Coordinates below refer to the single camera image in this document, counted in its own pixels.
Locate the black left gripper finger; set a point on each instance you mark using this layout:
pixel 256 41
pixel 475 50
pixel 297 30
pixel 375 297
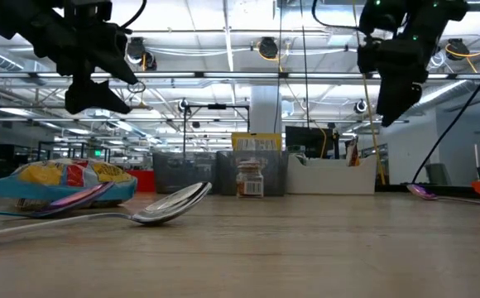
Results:
pixel 124 68
pixel 95 99

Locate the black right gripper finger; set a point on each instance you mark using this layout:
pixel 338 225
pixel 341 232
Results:
pixel 397 103

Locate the brown snack sachet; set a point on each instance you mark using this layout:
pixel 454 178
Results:
pixel 352 153

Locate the blue yellow ramen packet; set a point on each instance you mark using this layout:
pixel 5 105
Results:
pixel 37 174

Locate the white plastic bin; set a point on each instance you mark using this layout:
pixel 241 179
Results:
pixel 331 178

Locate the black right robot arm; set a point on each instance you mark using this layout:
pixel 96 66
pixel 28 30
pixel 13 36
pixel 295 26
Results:
pixel 422 16

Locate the green exit sign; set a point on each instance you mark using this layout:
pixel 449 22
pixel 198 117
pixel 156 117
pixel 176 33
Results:
pixel 98 152

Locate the grey waste bin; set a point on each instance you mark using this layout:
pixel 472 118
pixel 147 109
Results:
pixel 438 174

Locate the black monitor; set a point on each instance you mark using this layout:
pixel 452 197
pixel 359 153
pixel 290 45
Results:
pixel 306 138

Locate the grey translucent plastic bin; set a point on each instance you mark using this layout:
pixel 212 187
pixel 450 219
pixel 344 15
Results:
pixel 273 174
pixel 182 171

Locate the white building column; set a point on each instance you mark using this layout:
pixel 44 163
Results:
pixel 265 111

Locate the small glass spice jar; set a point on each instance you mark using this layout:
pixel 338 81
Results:
pixel 249 182

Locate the black camera stand frame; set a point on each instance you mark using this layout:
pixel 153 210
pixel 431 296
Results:
pixel 216 106

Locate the black aluminium table frame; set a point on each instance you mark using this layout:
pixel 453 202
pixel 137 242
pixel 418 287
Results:
pixel 459 188

